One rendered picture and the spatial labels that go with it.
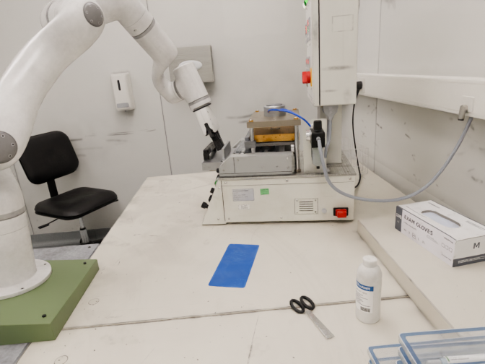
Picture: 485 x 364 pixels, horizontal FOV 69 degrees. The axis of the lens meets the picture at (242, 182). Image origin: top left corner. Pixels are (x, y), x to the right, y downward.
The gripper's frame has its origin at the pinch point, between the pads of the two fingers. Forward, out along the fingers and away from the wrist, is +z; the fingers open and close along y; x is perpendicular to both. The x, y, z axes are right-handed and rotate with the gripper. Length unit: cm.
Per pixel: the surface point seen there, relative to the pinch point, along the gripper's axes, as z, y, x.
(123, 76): -56, -117, -73
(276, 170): 13.5, 16.4, 18.7
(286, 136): 5.3, 10.3, 25.4
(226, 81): -23, -138, -11
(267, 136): 2.6, 10.3, 19.6
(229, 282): 28, 52, 0
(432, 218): 36, 39, 55
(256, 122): -3.6, 13.6, 18.5
